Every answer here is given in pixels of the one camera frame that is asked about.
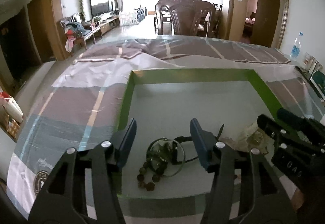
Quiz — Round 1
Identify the plastic water bottle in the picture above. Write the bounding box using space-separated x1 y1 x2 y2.
290 32 303 61

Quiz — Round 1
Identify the silver metal bangle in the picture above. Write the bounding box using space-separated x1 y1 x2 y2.
145 137 186 178

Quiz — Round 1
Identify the dark wooden chair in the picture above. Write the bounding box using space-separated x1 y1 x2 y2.
155 0 218 37

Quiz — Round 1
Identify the clear crystal charm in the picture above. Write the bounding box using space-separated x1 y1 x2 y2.
247 131 267 149

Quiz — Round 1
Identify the dark olive bead bracelet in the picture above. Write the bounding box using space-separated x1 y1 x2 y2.
136 160 170 192

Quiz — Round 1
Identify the green cardboard box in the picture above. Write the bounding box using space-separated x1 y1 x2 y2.
119 68 281 199

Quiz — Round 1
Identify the green book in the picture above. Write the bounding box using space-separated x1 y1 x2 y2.
310 70 325 99

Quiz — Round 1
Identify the chair with clothes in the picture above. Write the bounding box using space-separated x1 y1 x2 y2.
60 13 102 53

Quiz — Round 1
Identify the plaid bed sheet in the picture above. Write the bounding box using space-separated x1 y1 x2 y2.
7 36 324 219

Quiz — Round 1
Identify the crystal pendant cluster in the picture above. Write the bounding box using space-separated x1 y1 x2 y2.
149 141 172 162

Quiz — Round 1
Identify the flat screen television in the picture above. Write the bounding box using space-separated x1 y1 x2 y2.
90 0 113 17

